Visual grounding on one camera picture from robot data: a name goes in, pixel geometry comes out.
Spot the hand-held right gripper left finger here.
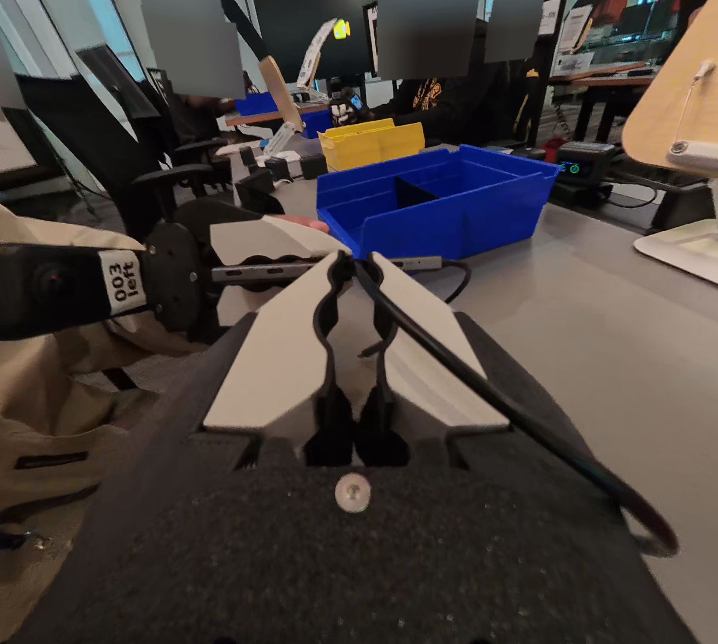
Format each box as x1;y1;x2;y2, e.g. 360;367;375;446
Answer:
202;251;353;461

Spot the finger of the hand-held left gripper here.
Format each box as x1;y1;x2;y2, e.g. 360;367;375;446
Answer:
216;285;284;329
209;215;354;269

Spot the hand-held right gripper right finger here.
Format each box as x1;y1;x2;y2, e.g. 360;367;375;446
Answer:
358;251;511;454

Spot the grey hub with black cable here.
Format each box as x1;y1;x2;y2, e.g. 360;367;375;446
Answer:
212;254;473;304

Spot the black cable with blue plugs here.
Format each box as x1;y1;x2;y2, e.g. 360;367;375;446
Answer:
352;258;681;559

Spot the blue plastic bin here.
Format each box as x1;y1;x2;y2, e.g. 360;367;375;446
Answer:
234;91;334;140
316;144;561;260

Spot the person's left hand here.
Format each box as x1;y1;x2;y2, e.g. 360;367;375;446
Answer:
264;214;332;234

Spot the yellow plastic bin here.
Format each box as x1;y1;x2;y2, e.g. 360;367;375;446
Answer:
318;118;425;174

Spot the wooden board stand white base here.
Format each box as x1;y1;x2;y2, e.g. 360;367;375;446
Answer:
258;55;332;157
622;0;718;286

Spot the black bin divider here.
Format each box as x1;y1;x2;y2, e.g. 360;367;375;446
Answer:
394;175;441;210

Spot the black office chair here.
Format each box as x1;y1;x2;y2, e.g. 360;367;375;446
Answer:
17;46;236;230

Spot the black device with green lights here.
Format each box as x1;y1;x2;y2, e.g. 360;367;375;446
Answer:
555;142;618;187

